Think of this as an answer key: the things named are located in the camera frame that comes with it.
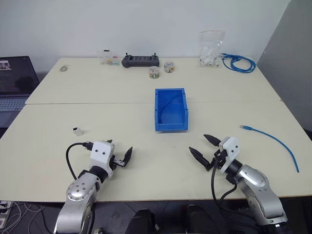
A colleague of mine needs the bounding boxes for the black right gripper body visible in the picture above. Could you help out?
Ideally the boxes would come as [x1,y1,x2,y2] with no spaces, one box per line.
[205,149,228,173]

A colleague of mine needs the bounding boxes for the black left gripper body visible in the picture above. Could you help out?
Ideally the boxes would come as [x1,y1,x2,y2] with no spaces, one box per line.
[110,155,126,170]

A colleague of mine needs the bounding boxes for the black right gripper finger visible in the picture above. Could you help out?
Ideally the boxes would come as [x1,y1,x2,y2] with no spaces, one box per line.
[188,146,211,169]
[203,134,222,148]

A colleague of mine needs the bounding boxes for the blue plastic storage bin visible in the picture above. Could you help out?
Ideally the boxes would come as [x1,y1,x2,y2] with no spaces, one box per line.
[154,88,191,133]

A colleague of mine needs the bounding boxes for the dark rounded shape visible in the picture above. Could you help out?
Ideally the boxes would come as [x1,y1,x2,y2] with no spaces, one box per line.
[185,203,221,234]
[126,208,157,234]

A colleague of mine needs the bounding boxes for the clear jar of coloured beads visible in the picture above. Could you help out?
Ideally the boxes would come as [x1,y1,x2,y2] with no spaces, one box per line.
[163,61,175,74]
[148,65,160,79]

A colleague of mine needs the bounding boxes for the clear plastic parts box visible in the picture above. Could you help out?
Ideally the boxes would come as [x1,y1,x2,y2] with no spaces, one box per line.
[98,49,120,66]

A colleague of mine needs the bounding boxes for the black handheld remote controller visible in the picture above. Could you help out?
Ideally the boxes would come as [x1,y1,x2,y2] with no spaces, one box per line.
[121,52,161,69]

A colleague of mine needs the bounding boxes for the clear plastic zip bag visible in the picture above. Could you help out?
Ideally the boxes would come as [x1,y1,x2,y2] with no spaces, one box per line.
[198,29,226,68]

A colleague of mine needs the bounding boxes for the grey open laptop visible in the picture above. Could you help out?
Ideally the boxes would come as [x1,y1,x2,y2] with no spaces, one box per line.
[0,56,41,129]

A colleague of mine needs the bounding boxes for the white power strip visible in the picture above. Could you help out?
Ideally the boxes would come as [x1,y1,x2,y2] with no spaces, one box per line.
[0,200,13,228]

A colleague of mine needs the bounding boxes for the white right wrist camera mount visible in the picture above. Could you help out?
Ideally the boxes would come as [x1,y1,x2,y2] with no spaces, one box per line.
[218,136,241,175]

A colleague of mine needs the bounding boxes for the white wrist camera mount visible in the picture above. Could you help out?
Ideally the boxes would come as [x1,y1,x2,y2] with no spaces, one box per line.
[89,140,116,177]
[218,136,241,175]

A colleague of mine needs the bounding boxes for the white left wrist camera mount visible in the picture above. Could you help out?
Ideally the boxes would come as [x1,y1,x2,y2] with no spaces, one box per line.
[89,140,116,177]

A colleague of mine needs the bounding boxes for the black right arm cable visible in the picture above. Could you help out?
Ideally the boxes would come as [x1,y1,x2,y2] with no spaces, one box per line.
[210,156,244,220]

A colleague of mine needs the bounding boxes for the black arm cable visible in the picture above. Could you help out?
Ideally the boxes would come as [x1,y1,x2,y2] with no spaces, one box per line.
[65,140,95,181]
[210,156,244,220]

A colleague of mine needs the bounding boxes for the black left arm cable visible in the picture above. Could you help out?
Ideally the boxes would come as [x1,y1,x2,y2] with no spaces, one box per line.
[65,140,95,181]

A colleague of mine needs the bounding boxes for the short blue Ethernet cable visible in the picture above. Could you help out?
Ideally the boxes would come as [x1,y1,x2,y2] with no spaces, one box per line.
[239,124,301,174]

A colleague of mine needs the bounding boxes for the white floor cables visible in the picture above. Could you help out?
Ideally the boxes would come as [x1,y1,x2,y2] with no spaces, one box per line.
[0,202,46,234]

